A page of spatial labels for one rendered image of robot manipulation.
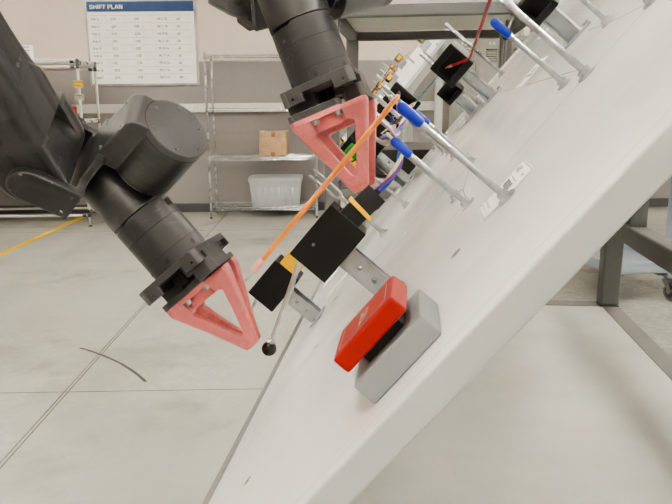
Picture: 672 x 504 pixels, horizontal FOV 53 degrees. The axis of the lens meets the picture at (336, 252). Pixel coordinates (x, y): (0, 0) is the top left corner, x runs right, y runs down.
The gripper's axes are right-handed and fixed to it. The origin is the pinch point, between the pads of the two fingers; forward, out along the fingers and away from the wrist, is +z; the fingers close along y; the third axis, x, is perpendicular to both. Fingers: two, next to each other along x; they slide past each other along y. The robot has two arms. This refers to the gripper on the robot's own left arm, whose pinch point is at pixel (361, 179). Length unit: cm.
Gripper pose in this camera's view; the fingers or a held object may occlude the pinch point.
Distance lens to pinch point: 61.6
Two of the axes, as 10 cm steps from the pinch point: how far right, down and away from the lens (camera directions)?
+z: 3.7, 9.3, 1.0
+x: -9.2, 3.4, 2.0
